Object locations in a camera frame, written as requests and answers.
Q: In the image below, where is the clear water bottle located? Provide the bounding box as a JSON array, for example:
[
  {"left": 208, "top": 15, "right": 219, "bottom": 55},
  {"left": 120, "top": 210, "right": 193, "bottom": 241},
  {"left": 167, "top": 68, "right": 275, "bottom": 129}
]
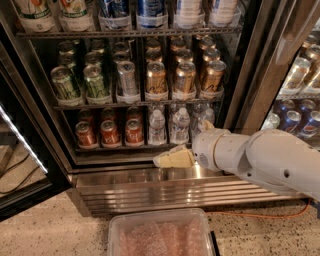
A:
[
  {"left": 148, "top": 109, "right": 166, "bottom": 146},
  {"left": 170, "top": 107, "right": 190, "bottom": 145},
  {"left": 191, "top": 108, "right": 215, "bottom": 139}
]

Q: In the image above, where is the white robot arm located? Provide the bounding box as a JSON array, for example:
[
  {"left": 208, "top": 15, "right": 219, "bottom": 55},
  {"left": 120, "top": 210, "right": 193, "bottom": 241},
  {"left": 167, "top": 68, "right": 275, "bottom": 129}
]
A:
[{"left": 153, "top": 121, "right": 320, "bottom": 201}]

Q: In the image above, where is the steel fridge base grille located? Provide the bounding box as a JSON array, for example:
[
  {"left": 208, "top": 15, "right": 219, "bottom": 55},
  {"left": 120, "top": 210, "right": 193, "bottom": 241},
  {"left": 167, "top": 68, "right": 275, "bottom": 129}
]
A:
[{"left": 69, "top": 165, "right": 304, "bottom": 217}]

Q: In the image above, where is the white can right fridge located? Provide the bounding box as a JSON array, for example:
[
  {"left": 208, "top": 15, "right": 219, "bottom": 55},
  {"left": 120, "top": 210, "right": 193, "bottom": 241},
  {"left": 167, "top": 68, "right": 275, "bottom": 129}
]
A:
[{"left": 261, "top": 112, "right": 280, "bottom": 130}]

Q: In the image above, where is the closed right fridge door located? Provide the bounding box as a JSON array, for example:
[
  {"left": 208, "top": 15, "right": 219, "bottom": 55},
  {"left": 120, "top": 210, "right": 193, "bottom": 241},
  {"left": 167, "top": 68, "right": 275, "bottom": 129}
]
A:
[{"left": 224, "top": 0, "right": 320, "bottom": 135}]

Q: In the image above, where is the blue pepsi can right fridge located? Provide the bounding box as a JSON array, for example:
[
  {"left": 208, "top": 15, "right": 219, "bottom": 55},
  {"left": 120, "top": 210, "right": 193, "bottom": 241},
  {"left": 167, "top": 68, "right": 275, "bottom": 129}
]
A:
[{"left": 279, "top": 110, "right": 301, "bottom": 133}]

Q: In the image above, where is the blue can top shelf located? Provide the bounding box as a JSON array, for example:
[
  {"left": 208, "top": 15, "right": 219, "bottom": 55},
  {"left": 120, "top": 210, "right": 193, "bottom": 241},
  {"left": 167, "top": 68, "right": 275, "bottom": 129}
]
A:
[{"left": 136, "top": 0, "right": 167, "bottom": 29}]

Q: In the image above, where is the open fridge glass door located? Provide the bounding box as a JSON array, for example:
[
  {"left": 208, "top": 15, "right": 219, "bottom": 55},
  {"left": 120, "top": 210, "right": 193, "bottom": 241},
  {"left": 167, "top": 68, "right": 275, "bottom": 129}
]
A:
[{"left": 0, "top": 43, "right": 69, "bottom": 221}]

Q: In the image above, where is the gold can front right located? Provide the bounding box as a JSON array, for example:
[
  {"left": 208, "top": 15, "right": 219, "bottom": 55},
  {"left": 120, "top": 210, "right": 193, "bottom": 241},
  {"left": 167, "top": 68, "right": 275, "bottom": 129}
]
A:
[{"left": 200, "top": 60, "right": 226, "bottom": 99}]

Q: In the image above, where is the gold can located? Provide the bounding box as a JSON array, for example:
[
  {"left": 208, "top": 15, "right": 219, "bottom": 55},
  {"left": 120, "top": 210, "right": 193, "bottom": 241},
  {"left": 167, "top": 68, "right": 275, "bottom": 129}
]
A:
[
  {"left": 145, "top": 62, "right": 168, "bottom": 101},
  {"left": 172, "top": 61, "right": 196, "bottom": 100},
  {"left": 200, "top": 60, "right": 226, "bottom": 99}
]

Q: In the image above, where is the red soda can front right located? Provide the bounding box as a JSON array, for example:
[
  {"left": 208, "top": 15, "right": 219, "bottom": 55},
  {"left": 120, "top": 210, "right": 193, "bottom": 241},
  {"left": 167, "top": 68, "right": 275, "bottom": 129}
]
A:
[{"left": 125, "top": 119, "right": 144, "bottom": 146}]

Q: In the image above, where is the red soda can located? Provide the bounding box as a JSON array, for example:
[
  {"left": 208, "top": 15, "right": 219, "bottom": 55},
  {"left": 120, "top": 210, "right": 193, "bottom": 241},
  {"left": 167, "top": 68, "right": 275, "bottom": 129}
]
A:
[
  {"left": 125, "top": 119, "right": 144, "bottom": 146},
  {"left": 100, "top": 120, "right": 121, "bottom": 147},
  {"left": 75, "top": 121, "right": 98, "bottom": 149}
]

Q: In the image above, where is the gold can front middle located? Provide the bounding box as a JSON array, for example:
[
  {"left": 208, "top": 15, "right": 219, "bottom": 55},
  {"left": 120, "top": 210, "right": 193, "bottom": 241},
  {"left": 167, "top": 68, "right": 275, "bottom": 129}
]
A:
[{"left": 172, "top": 61, "right": 196, "bottom": 100}]

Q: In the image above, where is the gold can front left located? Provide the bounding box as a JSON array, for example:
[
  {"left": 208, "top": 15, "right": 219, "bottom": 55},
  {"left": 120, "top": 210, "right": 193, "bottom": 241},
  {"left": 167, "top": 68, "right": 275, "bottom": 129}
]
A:
[{"left": 145, "top": 62, "right": 168, "bottom": 101}]

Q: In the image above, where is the red soda can front middle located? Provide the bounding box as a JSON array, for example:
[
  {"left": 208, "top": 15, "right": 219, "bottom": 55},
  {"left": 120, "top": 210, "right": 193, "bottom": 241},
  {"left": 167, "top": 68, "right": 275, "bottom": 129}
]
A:
[{"left": 100, "top": 120, "right": 121, "bottom": 147}]

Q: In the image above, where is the clear plastic bin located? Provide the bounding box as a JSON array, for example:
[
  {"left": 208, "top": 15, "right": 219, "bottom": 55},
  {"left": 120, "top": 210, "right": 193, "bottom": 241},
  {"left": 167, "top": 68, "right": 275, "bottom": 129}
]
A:
[{"left": 107, "top": 208, "right": 218, "bottom": 256}]

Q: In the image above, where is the silver can front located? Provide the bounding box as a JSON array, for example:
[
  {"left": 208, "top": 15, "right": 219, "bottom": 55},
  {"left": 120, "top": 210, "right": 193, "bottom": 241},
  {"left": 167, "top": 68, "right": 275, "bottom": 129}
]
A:
[{"left": 116, "top": 61, "right": 141, "bottom": 104}]

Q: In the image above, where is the red soda can front left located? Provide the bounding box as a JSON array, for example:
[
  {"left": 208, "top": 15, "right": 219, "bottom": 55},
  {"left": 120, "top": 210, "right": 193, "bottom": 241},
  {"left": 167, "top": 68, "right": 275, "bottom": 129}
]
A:
[{"left": 75, "top": 121, "right": 98, "bottom": 149}]

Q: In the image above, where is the green can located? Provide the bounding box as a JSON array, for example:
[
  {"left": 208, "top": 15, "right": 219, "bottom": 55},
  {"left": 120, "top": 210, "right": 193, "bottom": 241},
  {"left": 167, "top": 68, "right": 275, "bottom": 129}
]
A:
[
  {"left": 51, "top": 66, "right": 84, "bottom": 106},
  {"left": 83, "top": 64, "right": 111, "bottom": 105}
]

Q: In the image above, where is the green can front left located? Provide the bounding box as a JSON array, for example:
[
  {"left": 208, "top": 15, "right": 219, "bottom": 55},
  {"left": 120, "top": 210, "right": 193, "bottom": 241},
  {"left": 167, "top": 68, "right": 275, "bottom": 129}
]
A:
[{"left": 51, "top": 66, "right": 84, "bottom": 106}]

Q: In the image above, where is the blue can top left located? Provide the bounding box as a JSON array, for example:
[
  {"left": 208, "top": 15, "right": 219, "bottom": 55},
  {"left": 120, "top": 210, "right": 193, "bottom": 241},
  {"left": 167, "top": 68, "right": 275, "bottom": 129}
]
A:
[{"left": 98, "top": 0, "right": 131, "bottom": 31}]

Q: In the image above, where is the middle wire shelf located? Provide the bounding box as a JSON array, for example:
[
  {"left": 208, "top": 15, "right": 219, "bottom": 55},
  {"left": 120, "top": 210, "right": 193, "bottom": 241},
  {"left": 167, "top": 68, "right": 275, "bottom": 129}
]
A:
[{"left": 54, "top": 97, "right": 223, "bottom": 110}]

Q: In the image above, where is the wire shelf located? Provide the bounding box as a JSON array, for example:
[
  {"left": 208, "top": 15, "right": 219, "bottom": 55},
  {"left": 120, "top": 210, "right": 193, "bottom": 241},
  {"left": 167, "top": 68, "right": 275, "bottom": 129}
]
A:
[
  {"left": 54, "top": 97, "right": 223, "bottom": 110},
  {"left": 15, "top": 27, "right": 242, "bottom": 39}
]

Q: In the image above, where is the upper wire shelf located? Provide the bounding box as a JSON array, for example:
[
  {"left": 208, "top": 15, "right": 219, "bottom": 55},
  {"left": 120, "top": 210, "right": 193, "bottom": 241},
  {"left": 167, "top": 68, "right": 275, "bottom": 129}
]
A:
[{"left": 15, "top": 27, "right": 242, "bottom": 39}]

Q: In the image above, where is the orange cable on floor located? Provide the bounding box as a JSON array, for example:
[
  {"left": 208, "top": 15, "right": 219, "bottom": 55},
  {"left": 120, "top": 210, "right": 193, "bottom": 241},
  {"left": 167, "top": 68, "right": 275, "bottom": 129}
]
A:
[{"left": 206, "top": 199, "right": 313, "bottom": 220}]

